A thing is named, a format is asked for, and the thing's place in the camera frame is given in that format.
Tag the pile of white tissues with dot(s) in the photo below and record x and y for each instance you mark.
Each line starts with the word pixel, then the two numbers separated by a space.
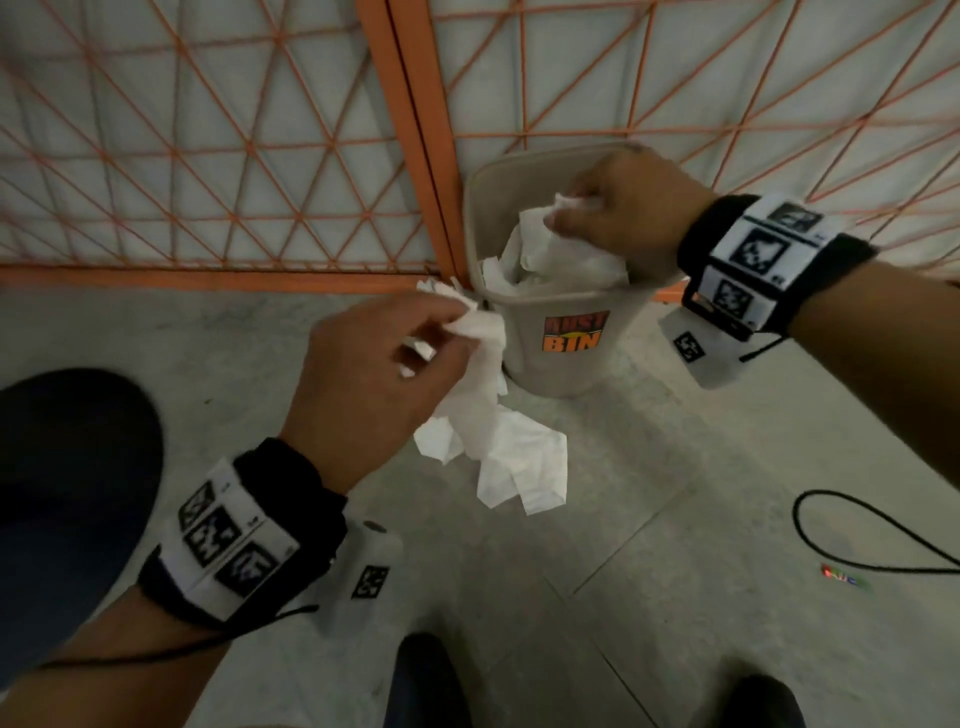
pixel 517 450

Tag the person's black right shoe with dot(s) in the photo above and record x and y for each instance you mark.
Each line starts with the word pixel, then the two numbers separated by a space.
pixel 765 709

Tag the person's left hand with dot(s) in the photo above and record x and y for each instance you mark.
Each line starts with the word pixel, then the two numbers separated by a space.
pixel 367 375

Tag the heap of tissues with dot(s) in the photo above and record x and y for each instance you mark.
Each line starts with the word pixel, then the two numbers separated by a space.
pixel 570 262

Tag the black wristband with markers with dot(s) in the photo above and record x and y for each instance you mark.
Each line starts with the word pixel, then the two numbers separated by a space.
pixel 225 540
pixel 757 262

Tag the person's right forearm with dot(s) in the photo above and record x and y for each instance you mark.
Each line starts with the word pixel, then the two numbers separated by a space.
pixel 885 322

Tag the white left wrist camera module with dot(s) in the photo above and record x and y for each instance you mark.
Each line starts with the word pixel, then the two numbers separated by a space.
pixel 367 577

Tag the person's black left shoe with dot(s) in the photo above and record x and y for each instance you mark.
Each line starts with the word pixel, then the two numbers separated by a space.
pixel 431 690

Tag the black right wristband with markers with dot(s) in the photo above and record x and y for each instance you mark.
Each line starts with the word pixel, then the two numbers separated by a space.
pixel 757 262

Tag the person's black shoe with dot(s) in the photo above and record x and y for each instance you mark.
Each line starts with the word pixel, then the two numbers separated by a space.
pixel 765 709
pixel 431 690

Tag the person's left forearm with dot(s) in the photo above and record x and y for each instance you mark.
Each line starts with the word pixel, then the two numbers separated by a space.
pixel 97 675

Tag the beige plastic dust bin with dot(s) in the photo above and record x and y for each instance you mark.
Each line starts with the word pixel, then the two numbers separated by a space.
pixel 645 330

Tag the dark round stool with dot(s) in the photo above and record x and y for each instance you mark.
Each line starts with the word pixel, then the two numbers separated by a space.
pixel 67 487

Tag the person's right hand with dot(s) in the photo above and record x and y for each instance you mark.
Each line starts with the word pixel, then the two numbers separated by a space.
pixel 637 210

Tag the black left wristband with markers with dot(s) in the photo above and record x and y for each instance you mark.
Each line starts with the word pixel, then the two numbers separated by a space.
pixel 225 540

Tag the small candy wrapper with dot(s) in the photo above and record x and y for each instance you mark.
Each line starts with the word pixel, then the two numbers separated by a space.
pixel 844 577

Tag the white right wrist camera module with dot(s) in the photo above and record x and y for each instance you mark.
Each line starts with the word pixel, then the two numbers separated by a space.
pixel 697 352

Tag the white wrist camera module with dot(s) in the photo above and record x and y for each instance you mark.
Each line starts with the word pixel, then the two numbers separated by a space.
pixel 697 352
pixel 367 577

